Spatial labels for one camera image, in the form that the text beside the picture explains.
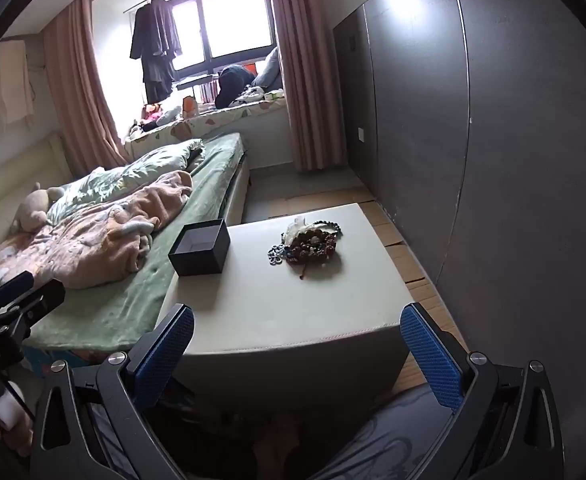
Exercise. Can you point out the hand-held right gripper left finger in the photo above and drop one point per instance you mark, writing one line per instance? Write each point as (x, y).
(165, 355)

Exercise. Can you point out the black bag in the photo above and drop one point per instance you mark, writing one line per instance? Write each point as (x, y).
(233, 85)

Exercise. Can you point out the person's patterned dark pants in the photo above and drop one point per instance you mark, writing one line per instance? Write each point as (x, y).
(373, 440)

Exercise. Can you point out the grey pillow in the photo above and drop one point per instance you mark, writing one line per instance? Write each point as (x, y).
(272, 72)

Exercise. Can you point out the dark hanging clothes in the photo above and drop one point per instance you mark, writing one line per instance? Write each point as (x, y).
(155, 35)

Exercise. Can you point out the dark framed window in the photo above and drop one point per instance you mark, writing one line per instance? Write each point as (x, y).
(233, 20)

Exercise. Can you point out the dark grey wardrobe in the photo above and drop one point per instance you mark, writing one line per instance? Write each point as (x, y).
(498, 135)

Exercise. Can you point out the bed with green sheet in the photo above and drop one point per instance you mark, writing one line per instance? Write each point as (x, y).
(123, 305)

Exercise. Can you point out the floral window seat cushion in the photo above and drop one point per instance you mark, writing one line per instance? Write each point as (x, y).
(198, 127)

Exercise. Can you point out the white wall socket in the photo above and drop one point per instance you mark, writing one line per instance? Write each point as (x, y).
(360, 134)

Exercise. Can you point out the beige plush toy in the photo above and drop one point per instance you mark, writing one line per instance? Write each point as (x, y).
(30, 210)

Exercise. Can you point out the white leather ottoman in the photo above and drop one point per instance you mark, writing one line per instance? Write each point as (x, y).
(283, 310)

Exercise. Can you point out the green floral quilt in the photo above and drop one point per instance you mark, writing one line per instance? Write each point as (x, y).
(123, 180)

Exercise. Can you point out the pink plush toy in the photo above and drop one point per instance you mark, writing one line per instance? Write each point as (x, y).
(150, 112)

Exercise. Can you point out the beige hanging cloth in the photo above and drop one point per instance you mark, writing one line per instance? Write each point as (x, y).
(13, 80)

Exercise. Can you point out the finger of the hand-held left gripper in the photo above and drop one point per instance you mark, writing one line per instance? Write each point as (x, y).
(48, 296)
(9, 287)

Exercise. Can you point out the cream padded headboard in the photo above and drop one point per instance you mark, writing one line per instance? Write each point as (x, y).
(3, 175)

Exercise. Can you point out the black jewelry box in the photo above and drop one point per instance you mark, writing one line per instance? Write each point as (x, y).
(198, 262)

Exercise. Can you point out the pink fleece blanket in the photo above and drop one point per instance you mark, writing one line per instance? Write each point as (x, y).
(98, 230)

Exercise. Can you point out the pink curtain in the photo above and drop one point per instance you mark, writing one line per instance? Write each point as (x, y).
(80, 90)
(305, 85)

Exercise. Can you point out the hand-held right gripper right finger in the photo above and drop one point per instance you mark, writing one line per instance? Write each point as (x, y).
(430, 355)

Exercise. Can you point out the orange paper bag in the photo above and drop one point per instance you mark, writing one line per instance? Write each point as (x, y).
(189, 105)

